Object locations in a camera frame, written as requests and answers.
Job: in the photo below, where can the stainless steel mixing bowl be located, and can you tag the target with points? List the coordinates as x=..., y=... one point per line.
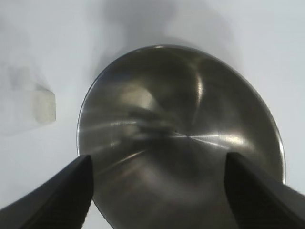
x=181, y=114

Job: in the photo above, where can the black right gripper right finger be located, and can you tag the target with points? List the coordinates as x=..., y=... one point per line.
x=257, y=200

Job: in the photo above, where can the white rice grains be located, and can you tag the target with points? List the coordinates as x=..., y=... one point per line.
x=44, y=108

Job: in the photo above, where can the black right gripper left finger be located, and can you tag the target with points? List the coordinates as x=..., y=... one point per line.
x=54, y=200

